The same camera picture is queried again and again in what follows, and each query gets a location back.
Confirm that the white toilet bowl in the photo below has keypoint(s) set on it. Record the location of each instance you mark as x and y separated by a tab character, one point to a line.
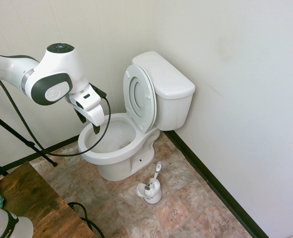
116	161

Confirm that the white toilet brush holder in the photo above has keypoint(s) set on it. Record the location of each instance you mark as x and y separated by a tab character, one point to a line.
155	196

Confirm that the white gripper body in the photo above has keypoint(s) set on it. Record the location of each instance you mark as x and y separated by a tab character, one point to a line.
93	104

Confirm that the white toilet tank lid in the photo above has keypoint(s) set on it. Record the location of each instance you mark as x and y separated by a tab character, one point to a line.
166	74

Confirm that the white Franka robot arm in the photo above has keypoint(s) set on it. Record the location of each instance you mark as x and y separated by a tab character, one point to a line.
54	69

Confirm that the brown wooden table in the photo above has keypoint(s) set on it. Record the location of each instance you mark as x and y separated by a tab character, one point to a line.
37	198

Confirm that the long black baseboard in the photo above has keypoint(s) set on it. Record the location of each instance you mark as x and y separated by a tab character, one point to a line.
210	177

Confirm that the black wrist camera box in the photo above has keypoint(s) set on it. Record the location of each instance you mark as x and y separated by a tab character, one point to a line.
99	91

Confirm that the white toilet brush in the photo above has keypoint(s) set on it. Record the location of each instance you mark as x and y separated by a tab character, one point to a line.
157	172

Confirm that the black camera tripod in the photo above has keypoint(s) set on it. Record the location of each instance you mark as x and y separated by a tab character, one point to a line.
17	135

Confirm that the white toilet tank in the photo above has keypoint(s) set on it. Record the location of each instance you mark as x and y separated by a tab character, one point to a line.
173	111

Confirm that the short black baseboard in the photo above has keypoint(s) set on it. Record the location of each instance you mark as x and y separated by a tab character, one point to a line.
57	146

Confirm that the white toilet seat with lid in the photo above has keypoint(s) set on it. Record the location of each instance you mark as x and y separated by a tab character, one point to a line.
138	99

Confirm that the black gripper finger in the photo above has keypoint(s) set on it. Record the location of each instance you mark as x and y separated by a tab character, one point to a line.
96	129
82	117

